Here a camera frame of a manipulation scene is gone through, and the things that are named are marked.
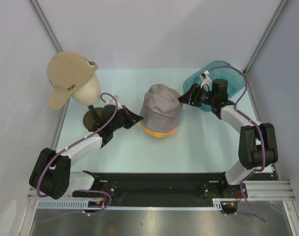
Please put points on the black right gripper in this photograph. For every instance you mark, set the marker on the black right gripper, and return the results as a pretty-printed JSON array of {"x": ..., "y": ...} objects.
[{"x": 192, "y": 96}]

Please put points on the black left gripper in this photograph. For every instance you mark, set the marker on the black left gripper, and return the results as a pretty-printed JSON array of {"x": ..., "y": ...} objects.
[{"x": 132, "y": 118}]

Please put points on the grey hat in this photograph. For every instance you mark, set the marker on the grey hat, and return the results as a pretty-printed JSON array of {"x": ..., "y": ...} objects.
[{"x": 161, "y": 110}]

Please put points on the yellow bucket hat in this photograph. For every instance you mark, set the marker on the yellow bucket hat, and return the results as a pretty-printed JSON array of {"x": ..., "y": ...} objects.
[{"x": 158, "y": 135}]

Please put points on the tan baseball cap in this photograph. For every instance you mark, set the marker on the tan baseball cap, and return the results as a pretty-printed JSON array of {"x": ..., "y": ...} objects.
[{"x": 68, "y": 72}]

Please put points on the teal hat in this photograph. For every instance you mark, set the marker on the teal hat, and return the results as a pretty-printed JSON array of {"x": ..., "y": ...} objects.
[{"x": 181, "y": 118}]

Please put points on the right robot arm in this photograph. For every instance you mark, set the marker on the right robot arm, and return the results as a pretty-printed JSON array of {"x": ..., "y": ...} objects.
[{"x": 257, "y": 141}]

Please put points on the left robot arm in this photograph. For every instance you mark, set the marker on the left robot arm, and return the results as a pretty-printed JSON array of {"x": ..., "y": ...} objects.
[{"x": 51, "y": 175}]

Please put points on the cream mannequin head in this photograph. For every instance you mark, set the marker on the cream mannequin head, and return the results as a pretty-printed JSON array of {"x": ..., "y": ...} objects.
[{"x": 89, "y": 93}]

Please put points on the teal plastic bin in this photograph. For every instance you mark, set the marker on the teal plastic bin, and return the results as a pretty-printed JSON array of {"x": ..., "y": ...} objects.
[{"x": 232, "y": 76}]

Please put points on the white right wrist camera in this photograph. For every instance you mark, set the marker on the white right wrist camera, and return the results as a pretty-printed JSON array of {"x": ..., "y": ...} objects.
[{"x": 205, "y": 79}]

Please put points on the white slotted cable duct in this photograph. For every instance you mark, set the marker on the white slotted cable duct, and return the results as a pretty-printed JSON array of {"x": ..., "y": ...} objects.
[{"x": 93, "y": 205}]

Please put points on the aluminium frame rail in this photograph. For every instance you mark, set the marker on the aluminium frame rail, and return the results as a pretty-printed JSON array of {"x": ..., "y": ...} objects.
[{"x": 253, "y": 190}]

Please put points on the aluminium corner rail right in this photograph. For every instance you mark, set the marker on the aluminium corner rail right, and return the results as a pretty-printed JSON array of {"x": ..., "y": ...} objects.
[{"x": 272, "y": 23}]

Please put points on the aluminium corner rail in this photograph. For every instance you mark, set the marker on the aluminium corner rail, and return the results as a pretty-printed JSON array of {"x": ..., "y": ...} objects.
[
  {"x": 38, "y": 11},
  {"x": 272, "y": 23}
]

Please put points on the aluminium corner rail left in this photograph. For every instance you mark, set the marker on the aluminium corner rail left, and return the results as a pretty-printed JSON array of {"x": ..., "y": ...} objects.
[{"x": 38, "y": 11}]

